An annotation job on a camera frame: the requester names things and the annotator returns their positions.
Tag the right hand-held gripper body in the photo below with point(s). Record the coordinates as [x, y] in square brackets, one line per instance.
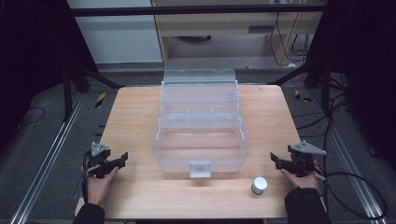
[303, 158]

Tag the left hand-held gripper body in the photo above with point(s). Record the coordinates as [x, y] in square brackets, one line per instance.
[99, 157]

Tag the person's right hand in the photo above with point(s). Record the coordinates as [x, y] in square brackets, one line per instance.
[300, 181]

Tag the person's left hand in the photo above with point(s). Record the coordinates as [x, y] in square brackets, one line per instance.
[99, 186]

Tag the small white cylindrical can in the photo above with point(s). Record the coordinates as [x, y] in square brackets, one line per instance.
[259, 185]

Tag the yellow black striped tape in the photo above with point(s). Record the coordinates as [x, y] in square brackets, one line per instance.
[301, 96]
[100, 100]

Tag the black metal stand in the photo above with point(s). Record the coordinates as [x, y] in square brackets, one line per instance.
[67, 90]
[325, 84]

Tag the clear plastic tiered storage box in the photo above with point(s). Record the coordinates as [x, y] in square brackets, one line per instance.
[200, 137]

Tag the dark curtain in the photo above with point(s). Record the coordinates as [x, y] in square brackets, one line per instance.
[28, 62]
[364, 77]

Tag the white cabinet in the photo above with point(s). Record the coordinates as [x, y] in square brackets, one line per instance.
[118, 34]

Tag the light wooden desk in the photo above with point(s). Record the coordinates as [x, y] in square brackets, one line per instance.
[236, 28]

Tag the black horizontal bar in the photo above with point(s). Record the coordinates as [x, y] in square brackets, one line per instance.
[186, 11]

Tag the aluminium floor rail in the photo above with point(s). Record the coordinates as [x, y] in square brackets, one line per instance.
[351, 161]
[46, 158]

